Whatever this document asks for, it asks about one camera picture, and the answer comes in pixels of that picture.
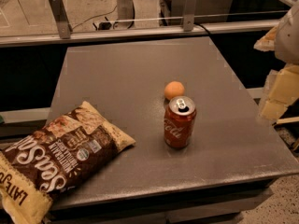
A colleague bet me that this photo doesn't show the brown tortilla chip bag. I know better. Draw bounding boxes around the brown tortilla chip bag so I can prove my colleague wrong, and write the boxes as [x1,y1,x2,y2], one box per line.
[0,102,135,224]

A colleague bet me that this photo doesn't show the right metal rail bracket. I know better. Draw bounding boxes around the right metal rail bracket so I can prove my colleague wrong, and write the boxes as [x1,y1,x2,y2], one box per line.
[182,0,197,32]

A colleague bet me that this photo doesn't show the orange fruit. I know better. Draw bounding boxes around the orange fruit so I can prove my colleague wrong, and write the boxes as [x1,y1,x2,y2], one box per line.
[164,81,185,100]

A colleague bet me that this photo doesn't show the left metal rail bracket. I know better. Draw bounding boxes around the left metal rail bracket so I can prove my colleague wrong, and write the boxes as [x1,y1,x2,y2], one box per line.
[48,0,72,39]

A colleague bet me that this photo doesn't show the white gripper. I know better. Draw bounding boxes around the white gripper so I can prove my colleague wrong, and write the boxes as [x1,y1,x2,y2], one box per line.
[253,0,299,121]

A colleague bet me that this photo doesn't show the red coke can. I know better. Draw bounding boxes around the red coke can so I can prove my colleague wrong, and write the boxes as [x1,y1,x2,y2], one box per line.
[164,96,197,149]

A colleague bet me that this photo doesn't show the metal rail bracket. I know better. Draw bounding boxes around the metal rail bracket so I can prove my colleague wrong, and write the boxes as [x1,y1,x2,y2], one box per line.
[182,0,197,32]
[48,0,72,39]

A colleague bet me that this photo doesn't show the metal guard rail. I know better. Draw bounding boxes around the metal guard rail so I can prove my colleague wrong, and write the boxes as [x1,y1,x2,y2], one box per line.
[0,20,279,48]

